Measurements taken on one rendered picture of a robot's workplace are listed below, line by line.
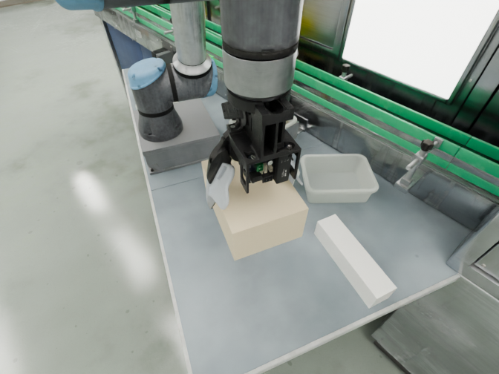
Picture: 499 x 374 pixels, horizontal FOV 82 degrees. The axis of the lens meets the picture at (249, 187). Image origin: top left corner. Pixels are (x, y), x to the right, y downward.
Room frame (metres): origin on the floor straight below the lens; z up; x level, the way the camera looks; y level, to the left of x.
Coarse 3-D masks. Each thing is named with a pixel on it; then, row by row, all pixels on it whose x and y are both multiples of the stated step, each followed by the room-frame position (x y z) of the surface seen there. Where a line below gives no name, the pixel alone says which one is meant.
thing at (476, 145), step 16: (304, 64) 1.13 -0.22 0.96; (320, 80) 1.06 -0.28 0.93; (336, 80) 1.01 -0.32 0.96; (368, 96) 0.90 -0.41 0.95; (400, 112) 0.81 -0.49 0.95; (416, 112) 0.78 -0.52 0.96; (432, 128) 0.73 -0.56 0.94; (448, 128) 0.70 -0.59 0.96; (464, 144) 0.66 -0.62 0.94; (480, 144) 0.63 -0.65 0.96; (496, 160) 0.60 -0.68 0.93
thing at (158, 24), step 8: (120, 8) 2.04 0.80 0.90; (136, 8) 1.85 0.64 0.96; (144, 16) 1.80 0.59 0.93; (152, 16) 1.71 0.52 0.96; (152, 24) 1.73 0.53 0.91; (160, 24) 1.65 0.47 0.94; (168, 24) 1.59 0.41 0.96; (160, 32) 1.67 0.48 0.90; (208, 48) 1.33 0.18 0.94; (216, 48) 1.28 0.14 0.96; (216, 56) 1.29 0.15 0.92; (216, 64) 1.29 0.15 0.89
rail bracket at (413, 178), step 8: (424, 144) 0.57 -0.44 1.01; (432, 144) 0.57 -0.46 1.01; (440, 144) 0.64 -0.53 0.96; (424, 152) 0.57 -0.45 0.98; (416, 160) 0.56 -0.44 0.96; (424, 160) 0.57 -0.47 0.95; (408, 168) 0.54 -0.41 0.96; (416, 168) 0.57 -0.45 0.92; (408, 176) 0.57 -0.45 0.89; (416, 176) 0.61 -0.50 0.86; (400, 184) 0.57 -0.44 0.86; (408, 184) 0.56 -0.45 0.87; (416, 184) 0.62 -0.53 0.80
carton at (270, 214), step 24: (240, 192) 0.30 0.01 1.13; (264, 192) 0.30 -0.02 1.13; (288, 192) 0.30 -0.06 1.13; (216, 216) 0.31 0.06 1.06; (240, 216) 0.25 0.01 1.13; (264, 216) 0.25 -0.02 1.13; (288, 216) 0.25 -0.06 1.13; (240, 240) 0.23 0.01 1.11; (264, 240) 0.24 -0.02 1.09; (288, 240) 0.26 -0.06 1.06
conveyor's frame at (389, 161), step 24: (120, 24) 2.05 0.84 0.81; (312, 120) 0.95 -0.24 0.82; (336, 120) 0.88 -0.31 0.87; (336, 144) 0.86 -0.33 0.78; (360, 144) 0.79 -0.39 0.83; (384, 144) 0.74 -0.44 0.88; (384, 168) 0.71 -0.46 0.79; (432, 168) 0.62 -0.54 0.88; (408, 192) 0.63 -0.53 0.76; (432, 192) 0.59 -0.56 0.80; (456, 192) 0.55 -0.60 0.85; (480, 192) 0.52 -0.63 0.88; (456, 216) 0.52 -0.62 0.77; (480, 216) 0.49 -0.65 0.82
